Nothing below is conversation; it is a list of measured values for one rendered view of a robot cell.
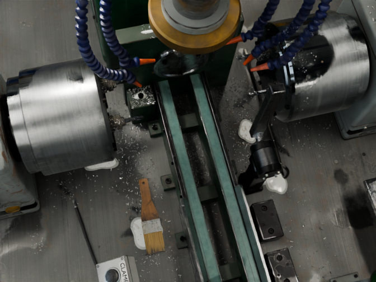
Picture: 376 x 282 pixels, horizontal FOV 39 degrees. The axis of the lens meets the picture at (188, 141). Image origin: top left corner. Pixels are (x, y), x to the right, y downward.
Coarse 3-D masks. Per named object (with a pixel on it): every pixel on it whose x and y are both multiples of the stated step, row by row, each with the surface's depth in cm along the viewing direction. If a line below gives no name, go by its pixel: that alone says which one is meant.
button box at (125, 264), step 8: (120, 256) 110; (128, 256) 111; (96, 264) 111; (104, 264) 111; (112, 264) 110; (120, 264) 109; (128, 264) 110; (104, 272) 110; (120, 272) 109; (128, 272) 109; (136, 272) 112; (104, 280) 110; (120, 280) 109; (128, 280) 108; (136, 280) 111
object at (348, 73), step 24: (288, 24) 124; (336, 24) 123; (312, 48) 120; (336, 48) 120; (360, 48) 122; (264, 72) 136; (288, 72) 120; (312, 72) 119; (336, 72) 120; (360, 72) 123; (288, 96) 123; (312, 96) 122; (336, 96) 124; (360, 96) 129; (288, 120) 129
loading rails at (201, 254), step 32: (160, 96) 139; (192, 96) 145; (160, 128) 148; (192, 128) 147; (224, 160) 135; (192, 192) 132; (224, 192) 132; (192, 224) 128; (224, 224) 140; (192, 256) 130; (256, 256) 126
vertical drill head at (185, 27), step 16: (160, 0) 101; (176, 0) 96; (192, 0) 92; (208, 0) 93; (224, 0) 100; (160, 16) 100; (176, 16) 98; (192, 16) 97; (208, 16) 98; (224, 16) 99; (240, 16) 102; (160, 32) 99; (176, 32) 99; (192, 32) 98; (208, 32) 99; (224, 32) 100; (176, 48) 100; (192, 48) 99; (208, 48) 100
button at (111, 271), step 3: (108, 270) 109; (111, 270) 109; (114, 270) 109; (108, 273) 109; (111, 273) 109; (114, 273) 109; (117, 273) 109; (105, 276) 109; (108, 276) 109; (111, 276) 109; (114, 276) 108; (117, 276) 108; (108, 279) 109; (111, 279) 109; (114, 279) 108; (117, 279) 108
